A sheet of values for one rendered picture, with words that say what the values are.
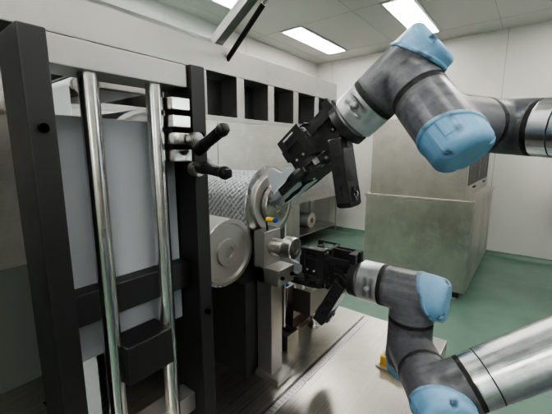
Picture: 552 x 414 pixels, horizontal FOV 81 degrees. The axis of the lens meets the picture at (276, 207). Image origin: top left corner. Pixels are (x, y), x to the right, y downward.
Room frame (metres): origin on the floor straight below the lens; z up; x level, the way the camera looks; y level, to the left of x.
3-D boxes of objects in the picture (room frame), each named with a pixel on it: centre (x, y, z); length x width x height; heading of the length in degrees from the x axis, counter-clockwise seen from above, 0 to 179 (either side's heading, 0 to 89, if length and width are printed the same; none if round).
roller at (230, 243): (0.64, 0.18, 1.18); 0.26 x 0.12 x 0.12; 52
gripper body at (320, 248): (0.63, -0.11, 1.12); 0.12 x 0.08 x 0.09; 52
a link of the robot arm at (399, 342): (0.52, -0.24, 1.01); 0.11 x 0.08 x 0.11; 174
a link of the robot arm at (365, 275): (0.58, -0.18, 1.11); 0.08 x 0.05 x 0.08; 142
